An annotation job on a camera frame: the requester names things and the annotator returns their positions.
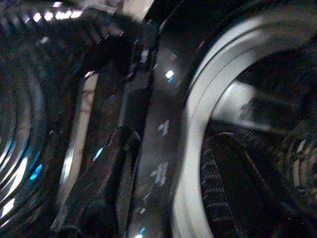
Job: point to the grey rubber door gasket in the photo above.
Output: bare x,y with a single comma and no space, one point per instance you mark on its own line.
195,119

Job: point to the steel washer drum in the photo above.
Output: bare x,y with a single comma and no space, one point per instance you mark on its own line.
275,99

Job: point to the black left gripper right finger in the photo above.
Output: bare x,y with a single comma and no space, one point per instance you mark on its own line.
237,193

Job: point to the black front-load washing machine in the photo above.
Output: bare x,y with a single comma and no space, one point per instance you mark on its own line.
163,104

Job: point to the round glass washer door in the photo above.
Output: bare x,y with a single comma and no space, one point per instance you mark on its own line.
37,104

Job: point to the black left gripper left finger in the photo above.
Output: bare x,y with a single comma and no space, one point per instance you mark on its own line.
104,188

